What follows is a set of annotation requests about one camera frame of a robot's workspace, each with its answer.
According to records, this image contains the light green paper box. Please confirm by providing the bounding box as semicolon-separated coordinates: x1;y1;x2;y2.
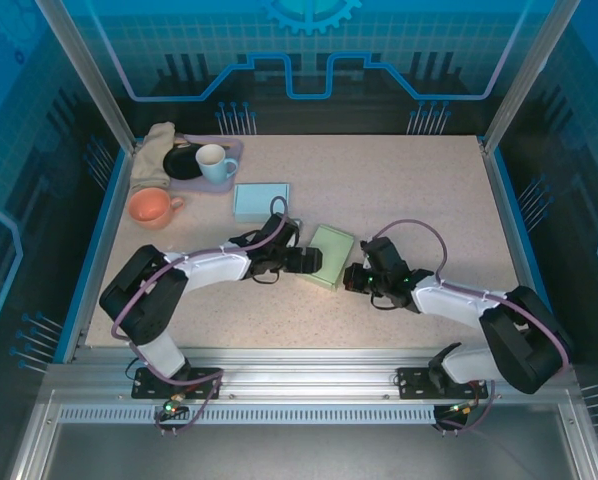
296;224;356;294

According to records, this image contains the light blue paper box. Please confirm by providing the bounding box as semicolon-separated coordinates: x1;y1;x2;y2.
232;182;291;225

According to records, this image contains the purple plastic tray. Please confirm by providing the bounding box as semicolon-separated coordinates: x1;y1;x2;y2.
167;132;245;195

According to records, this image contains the light blue ceramic mug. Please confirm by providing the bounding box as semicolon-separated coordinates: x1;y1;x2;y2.
194;143;240;185

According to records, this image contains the black round plate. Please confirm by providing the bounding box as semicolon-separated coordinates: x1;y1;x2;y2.
162;144;204;182

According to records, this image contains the orange ceramic cup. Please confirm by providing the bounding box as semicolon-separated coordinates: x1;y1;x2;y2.
128;187;186;230

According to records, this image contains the beige folded cloth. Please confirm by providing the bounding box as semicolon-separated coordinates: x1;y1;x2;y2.
128;121;178;192

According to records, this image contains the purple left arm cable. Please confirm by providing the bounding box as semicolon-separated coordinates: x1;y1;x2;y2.
109;196;289;437

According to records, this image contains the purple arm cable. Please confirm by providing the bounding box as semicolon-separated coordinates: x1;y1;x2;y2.
373;218;570;436
109;196;289;437

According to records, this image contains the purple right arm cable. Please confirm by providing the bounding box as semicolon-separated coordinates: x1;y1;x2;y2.
373;218;570;436

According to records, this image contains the aluminium mounting rail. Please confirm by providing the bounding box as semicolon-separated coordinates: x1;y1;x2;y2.
43;346;578;404

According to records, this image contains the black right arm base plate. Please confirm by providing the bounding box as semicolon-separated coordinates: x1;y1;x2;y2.
396;365;496;400

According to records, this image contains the aluminium side rail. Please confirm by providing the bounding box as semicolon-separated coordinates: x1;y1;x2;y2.
61;142;140;364
480;139;555;364

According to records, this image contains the slotted grey cable duct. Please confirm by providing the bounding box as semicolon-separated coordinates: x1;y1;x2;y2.
56;404;443;426

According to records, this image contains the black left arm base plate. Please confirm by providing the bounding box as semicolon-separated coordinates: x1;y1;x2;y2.
131;366;225;401

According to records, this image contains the inline cable connector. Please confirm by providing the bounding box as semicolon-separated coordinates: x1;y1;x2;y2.
446;399;482;417
161;393;189;417

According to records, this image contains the aluminium frame post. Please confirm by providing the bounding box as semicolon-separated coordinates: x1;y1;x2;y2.
480;0;583;156
32;0;141;155

